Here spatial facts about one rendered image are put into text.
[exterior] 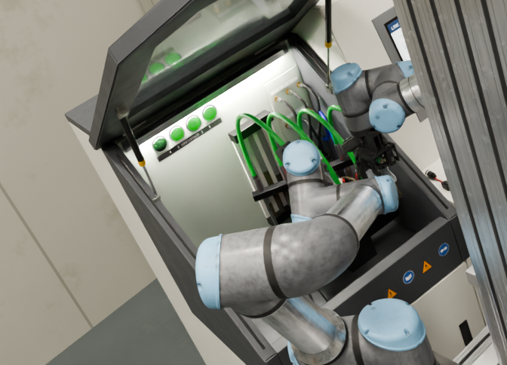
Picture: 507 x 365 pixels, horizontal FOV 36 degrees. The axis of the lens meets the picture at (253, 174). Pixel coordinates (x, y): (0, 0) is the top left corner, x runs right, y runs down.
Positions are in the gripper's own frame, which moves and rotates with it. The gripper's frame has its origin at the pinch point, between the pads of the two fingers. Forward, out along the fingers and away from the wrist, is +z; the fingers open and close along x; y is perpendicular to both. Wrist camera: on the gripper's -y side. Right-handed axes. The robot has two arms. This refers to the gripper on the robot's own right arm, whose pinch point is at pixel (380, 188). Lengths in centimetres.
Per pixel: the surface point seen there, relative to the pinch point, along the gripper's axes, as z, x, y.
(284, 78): -14, 13, -57
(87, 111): -30, -42, -79
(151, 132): -24, -33, -54
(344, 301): 25.4, -20.1, -3.1
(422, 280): 36.8, 4.5, -3.1
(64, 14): -28, -4, -219
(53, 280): 84, -74, -212
